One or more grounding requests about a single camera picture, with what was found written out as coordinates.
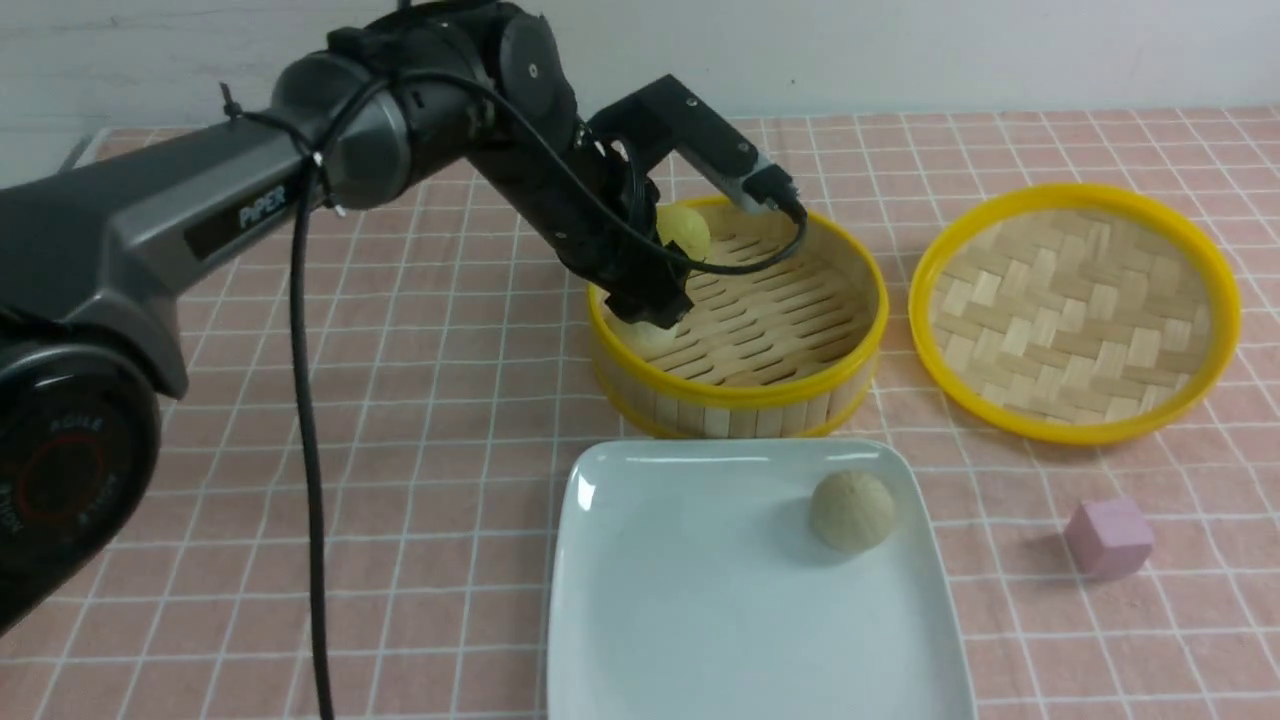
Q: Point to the pink checkered tablecloth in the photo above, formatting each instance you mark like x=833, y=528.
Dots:
x=453, y=394

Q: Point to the yellow-rimmed woven steamer lid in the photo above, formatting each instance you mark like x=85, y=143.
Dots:
x=1075, y=313

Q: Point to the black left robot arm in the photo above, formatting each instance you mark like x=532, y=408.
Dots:
x=95, y=259

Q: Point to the white steamed bun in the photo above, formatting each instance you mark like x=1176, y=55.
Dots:
x=852, y=512
x=643, y=338

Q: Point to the yellow steamed bun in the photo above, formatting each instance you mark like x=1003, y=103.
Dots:
x=685, y=229

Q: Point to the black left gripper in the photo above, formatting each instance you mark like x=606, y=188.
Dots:
x=581, y=199

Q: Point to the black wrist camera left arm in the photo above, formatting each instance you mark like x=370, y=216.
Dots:
x=665, y=116

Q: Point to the white square plate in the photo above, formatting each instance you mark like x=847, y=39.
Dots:
x=687, y=584

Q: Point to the pink cube block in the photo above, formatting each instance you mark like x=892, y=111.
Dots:
x=1109, y=539

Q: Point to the yellow-rimmed bamboo steamer basket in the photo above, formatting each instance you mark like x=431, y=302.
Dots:
x=788, y=352

